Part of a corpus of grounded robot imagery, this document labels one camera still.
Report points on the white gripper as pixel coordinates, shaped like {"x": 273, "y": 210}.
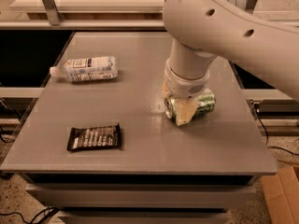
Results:
{"x": 183, "y": 85}

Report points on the green soda can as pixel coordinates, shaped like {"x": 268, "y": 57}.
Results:
{"x": 206, "y": 103}

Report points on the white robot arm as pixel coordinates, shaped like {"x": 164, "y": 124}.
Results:
{"x": 205, "y": 29}

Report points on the black snack bar wrapper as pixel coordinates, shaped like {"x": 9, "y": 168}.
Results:
{"x": 94, "y": 138}

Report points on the clear plastic water bottle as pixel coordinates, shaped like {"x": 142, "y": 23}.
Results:
{"x": 87, "y": 69}

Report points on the cardboard box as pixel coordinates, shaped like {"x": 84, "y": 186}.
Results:
{"x": 281, "y": 192}

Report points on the metal railing frame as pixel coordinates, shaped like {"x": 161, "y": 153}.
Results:
{"x": 82, "y": 14}

